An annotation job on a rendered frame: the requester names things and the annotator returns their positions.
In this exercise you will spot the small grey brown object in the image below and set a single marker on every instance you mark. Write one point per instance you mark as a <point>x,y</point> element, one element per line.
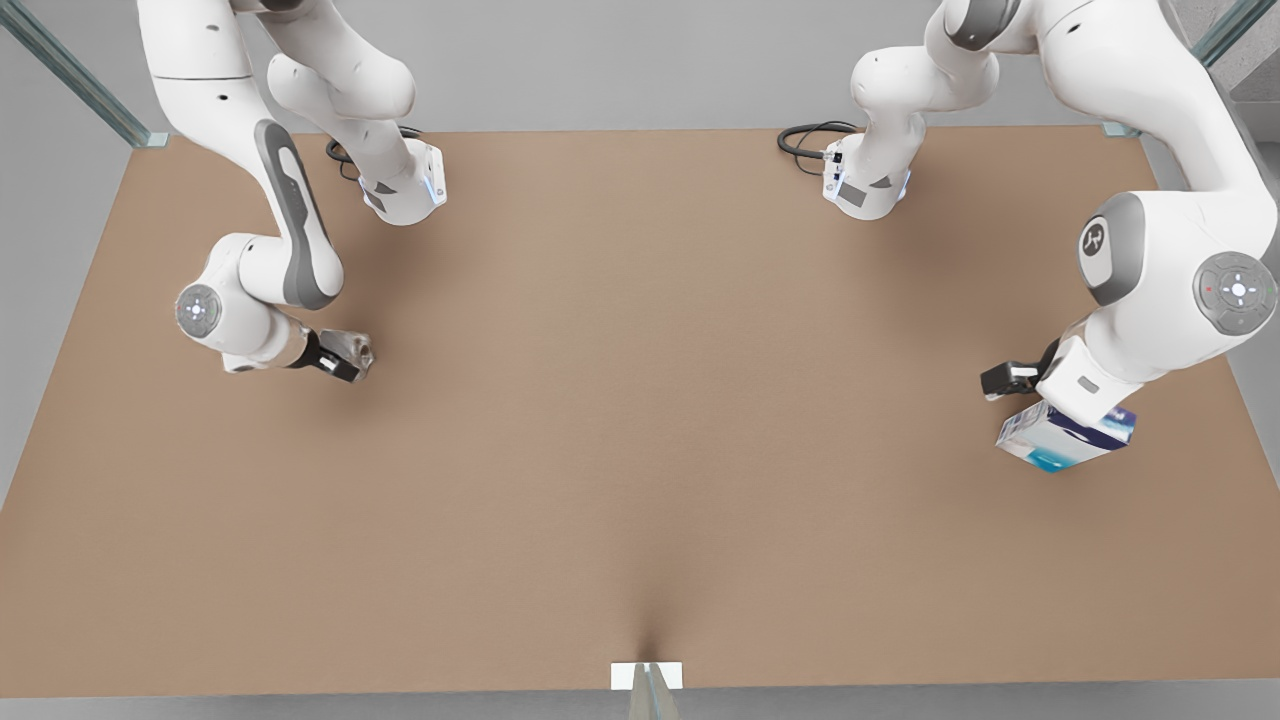
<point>356,349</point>

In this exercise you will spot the blue and white carton box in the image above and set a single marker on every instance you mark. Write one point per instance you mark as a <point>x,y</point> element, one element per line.
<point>1060,442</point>

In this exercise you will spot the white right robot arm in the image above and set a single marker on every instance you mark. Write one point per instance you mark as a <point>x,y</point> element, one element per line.
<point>300,215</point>

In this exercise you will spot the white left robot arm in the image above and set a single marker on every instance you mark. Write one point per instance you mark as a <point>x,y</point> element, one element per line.
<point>1150,150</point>

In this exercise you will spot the silver frame post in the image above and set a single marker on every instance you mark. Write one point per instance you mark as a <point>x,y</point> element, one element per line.
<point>80,75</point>
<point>648,685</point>
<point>1222,32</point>

